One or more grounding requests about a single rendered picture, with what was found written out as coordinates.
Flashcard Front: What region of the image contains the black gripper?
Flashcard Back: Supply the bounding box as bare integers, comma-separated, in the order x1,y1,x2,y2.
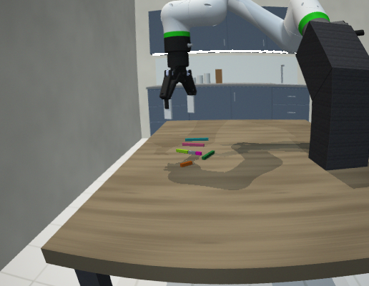
159,52,197,119

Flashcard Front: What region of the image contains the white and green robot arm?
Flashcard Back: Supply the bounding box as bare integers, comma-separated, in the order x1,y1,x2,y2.
161,0,348,54

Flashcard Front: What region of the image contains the orange rod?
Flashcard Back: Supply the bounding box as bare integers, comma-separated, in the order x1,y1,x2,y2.
180,161,192,167

